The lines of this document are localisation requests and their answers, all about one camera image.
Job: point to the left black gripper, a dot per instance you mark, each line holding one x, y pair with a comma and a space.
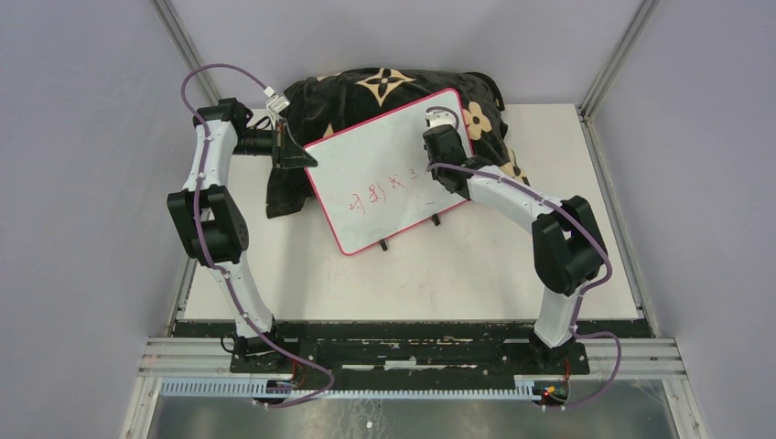
285, 153

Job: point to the black floral plush pillow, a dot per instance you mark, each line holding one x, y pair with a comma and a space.
322, 106

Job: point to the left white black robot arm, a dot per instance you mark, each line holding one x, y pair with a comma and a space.
214, 232

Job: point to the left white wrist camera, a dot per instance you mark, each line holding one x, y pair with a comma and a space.
276, 103

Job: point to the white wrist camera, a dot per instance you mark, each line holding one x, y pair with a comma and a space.
276, 103
439, 115

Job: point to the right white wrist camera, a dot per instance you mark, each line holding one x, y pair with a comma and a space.
439, 115

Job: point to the grey slotted cable duct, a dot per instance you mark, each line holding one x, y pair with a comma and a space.
265, 389

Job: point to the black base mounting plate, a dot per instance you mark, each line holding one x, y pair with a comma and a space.
393, 356

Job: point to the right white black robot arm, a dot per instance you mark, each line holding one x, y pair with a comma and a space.
569, 254

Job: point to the pink framed whiteboard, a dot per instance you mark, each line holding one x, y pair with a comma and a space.
371, 179

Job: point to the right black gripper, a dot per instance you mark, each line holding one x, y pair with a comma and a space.
434, 174

